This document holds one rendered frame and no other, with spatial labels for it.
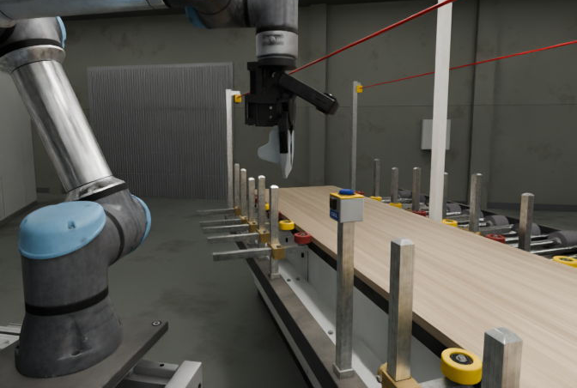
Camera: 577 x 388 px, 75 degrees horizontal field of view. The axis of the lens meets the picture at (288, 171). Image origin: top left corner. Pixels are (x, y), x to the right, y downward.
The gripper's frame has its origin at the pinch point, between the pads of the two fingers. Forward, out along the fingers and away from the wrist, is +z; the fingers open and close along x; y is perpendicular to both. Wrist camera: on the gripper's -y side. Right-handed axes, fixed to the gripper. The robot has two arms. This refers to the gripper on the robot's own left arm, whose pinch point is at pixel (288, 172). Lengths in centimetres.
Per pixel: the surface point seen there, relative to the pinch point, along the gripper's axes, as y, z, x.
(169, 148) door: 361, 32, -632
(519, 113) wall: -283, -34, -637
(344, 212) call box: -9.5, 13.8, -29.4
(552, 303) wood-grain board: -68, 42, -46
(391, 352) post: -20.5, 39.3, -9.7
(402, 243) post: -21.7, 15.1, -8.8
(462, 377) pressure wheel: -35, 43, -9
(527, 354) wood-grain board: -50, 42, -18
